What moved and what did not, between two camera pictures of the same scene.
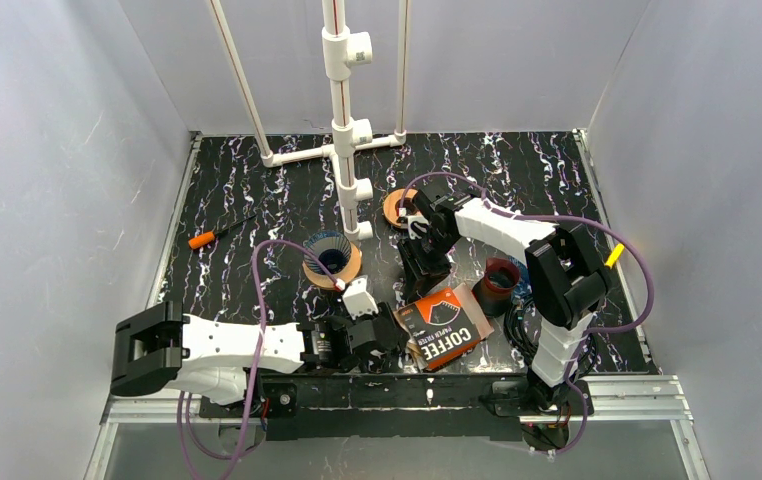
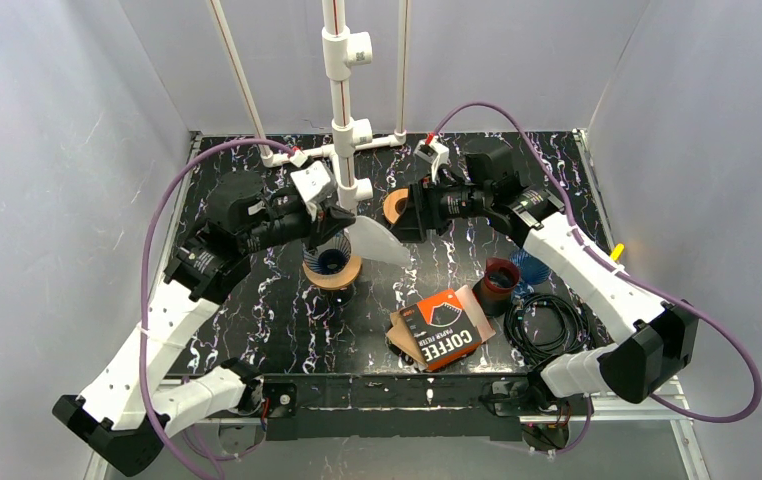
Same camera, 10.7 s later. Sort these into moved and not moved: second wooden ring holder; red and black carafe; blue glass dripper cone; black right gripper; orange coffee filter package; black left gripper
Moved: black right gripper; black left gripper
Not moved: red and black carafe; blue glass dripper cone; orange coffee filter package; second wooden ring holder
